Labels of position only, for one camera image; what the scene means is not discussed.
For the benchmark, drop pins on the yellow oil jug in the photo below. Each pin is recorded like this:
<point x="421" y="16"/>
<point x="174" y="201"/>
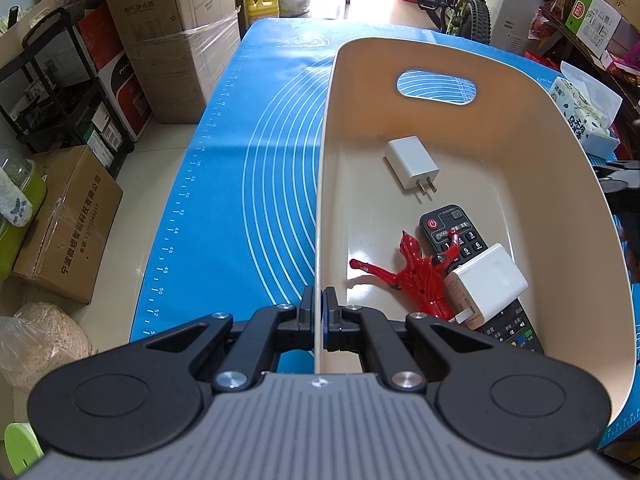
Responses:
<point x="259" y="9"/>

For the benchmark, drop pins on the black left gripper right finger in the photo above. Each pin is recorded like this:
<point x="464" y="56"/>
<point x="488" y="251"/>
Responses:
<point x="506" y="400"/>

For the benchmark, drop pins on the brown cardboard box on floor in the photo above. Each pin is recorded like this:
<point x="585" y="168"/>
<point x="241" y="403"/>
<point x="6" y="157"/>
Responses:
<point x="64" y="246"/>

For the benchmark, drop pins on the black metal shelf rack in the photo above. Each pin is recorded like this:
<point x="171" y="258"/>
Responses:
<point x="52" y="98"/>

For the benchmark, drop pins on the red and white appliance box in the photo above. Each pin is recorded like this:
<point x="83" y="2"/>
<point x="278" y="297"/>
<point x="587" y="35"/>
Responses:
<point x="115" y="71"/>

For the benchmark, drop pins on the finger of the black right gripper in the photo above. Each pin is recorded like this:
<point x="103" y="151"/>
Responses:
<point x="620" y="185"/>

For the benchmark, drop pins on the beige plastic storage bin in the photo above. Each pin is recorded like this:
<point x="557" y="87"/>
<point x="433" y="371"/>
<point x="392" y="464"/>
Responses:
<point x="507" y="157"/>

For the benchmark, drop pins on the patterned tissue pack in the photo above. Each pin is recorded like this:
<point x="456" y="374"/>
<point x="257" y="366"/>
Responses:
<point x="589" y="107"/>

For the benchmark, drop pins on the clear bag of grain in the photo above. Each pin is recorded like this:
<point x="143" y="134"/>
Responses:
<point x="38" y="338"/>

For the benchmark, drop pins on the green lidded container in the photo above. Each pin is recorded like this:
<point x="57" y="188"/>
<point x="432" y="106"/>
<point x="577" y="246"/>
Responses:
<point x="22" y="194"/>

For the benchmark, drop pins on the red toy figure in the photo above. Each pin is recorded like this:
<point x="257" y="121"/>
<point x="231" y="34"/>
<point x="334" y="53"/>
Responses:
<point x="422" y="278"/>

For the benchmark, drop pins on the large stacked cardboard boxes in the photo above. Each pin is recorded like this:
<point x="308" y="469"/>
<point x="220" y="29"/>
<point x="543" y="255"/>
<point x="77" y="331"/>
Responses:
<point x="178" y="49"/>

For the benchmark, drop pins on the green and white carton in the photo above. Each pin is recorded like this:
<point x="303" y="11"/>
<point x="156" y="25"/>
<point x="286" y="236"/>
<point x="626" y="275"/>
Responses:
<point x="594" y="23"/>

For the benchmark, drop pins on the blue silicone table mat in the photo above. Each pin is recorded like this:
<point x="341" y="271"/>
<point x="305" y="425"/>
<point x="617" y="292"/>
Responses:
<point x="239" y="229"/>

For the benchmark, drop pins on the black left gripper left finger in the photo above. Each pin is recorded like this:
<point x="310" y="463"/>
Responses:
<point x="142" y="396"/>

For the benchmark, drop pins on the white cube wall charger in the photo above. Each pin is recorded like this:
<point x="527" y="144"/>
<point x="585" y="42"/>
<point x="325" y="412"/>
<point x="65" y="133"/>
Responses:
<point x="484" y="286"/>

